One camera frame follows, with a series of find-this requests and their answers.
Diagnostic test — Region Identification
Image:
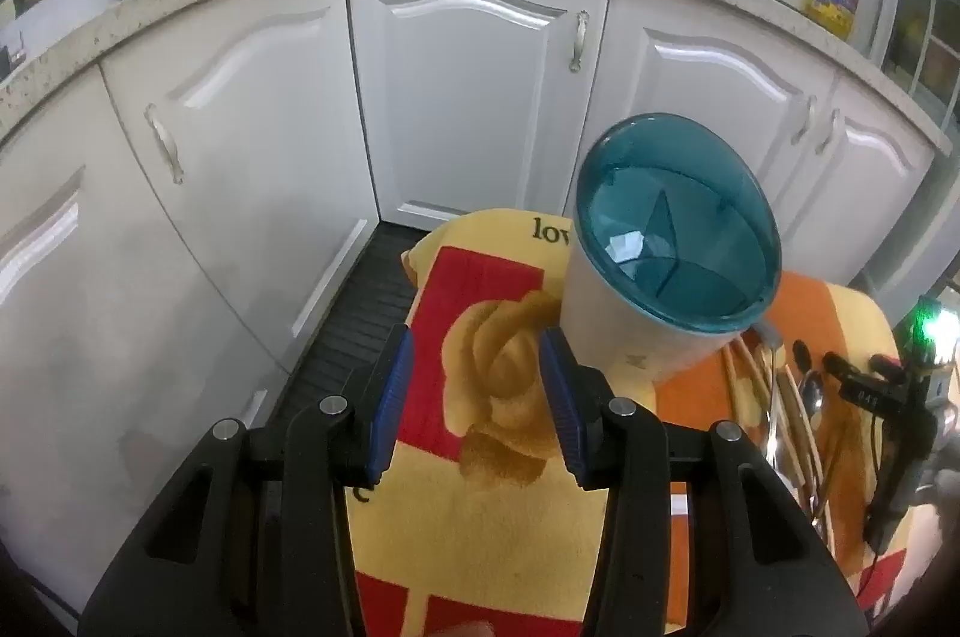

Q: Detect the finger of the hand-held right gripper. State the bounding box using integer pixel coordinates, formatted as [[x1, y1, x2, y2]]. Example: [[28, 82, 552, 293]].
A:
[[862, 378, 938, 552], [823, 350, 912, 414]]

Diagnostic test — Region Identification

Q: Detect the white cabinet door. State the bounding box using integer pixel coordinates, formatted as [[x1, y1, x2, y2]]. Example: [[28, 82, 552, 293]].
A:
[[346, 0, 614, 229], [100, 0, 382, 375], [780, 74, 937, 289], [0, 67, 297, 615], [581, 0, 839, 233]]

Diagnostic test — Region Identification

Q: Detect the yellow red orange printed towel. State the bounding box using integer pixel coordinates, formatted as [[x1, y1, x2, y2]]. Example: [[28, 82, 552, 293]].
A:
[[341, 208, 912, 637]]

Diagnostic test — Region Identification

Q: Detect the metal cabinet door handle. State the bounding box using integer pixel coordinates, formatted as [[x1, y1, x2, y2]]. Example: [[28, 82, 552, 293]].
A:
[[145, 104, 186, 186], [791, 92, 818, 146], [568, 10, 590, 74], [814, 107, 841, 158]]

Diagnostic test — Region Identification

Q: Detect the glass-paned door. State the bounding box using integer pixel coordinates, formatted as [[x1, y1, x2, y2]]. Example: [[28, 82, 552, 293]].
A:
[[885, 0, 960, 128]]

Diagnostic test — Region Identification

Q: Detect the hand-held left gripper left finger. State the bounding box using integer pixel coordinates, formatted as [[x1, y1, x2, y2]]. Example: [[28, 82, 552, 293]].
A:
[[79, 323, 415, 637]]

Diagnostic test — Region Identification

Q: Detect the white floral utensil holder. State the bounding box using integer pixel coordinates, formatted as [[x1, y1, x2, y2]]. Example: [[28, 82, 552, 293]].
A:
[[561, 113, 782, 383]]

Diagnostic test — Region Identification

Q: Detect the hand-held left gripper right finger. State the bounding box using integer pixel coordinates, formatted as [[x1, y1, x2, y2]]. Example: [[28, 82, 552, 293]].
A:
[[538, 328, 871, 637]]

